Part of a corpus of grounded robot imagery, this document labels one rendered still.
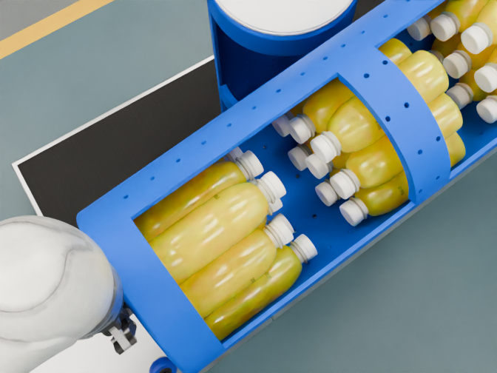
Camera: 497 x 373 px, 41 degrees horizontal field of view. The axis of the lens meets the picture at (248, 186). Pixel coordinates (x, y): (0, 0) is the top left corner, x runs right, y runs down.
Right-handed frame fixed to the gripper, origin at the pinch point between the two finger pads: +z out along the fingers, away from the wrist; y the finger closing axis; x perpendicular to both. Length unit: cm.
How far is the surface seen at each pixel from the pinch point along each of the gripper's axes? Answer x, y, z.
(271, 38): 45, -26, 14
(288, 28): 48, -25, 12
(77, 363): -12.8, -1.4, 23.4
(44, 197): -11, -59, 101
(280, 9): 49, -28, 12
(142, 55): 40, -88, 116
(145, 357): -3.3, 4.5, 23.4
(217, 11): 41, -36, 15
